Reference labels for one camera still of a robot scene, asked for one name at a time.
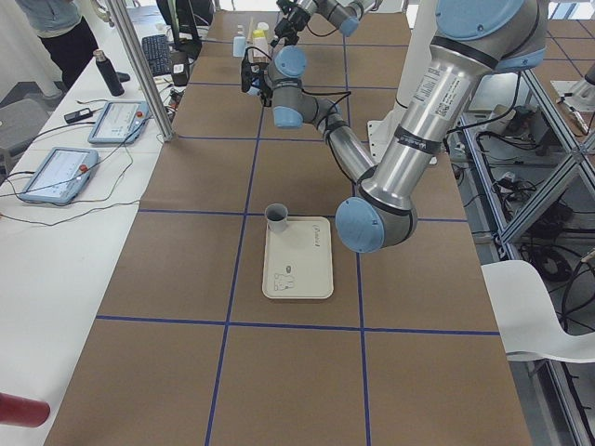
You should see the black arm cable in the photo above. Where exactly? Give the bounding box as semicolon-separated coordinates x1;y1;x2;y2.
243;45;354;182

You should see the grey plastic cup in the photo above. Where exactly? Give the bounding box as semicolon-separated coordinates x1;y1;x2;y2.
265;203;288;234

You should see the black keyboard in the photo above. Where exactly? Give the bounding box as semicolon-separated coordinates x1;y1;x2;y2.
141;34;171;77

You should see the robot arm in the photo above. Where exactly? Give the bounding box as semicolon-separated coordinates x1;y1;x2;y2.
242;1;548;253
271;0;382;47

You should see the aluminium frame post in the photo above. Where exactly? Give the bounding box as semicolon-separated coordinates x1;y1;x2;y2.
106;0;174;141

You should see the light blue cup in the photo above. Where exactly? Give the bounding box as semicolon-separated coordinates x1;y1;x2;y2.
232;35;246;58

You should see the far teach pendant tablet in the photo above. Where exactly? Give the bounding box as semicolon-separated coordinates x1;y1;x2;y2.
87;101;151;145

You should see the white wire cup rack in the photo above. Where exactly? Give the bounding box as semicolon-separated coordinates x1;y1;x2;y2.
232;25;270;64

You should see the red water bottle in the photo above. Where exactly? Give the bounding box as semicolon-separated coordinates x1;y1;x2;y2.
0;393;50;427

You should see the black power adapter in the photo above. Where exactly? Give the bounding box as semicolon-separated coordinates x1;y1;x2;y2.
63;108;94;125

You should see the near teach pendant tablet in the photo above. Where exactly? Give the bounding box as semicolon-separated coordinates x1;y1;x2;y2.
18;147;99;205

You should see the pink plastic cup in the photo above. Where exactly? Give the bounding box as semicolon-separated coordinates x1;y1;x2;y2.
252;35;270;63

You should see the teach pendant tablet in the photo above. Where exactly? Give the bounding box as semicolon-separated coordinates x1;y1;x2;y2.
87;101;151;145
18;147;99;205

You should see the cream plastic tray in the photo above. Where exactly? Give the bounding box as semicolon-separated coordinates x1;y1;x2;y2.
262;216;334;300

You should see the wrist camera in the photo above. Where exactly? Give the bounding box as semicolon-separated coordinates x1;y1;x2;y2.
259;93;272;108

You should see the white plastic chair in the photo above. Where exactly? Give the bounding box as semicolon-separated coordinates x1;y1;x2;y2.
482;260;594;363

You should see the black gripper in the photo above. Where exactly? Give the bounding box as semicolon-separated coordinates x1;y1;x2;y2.
273;0;310;45
240;56;272;97

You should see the person in yellow shirt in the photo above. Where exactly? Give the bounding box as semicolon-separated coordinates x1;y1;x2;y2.
16;0;99;89

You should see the black water bottle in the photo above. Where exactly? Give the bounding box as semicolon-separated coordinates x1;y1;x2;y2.
93;49;125;97

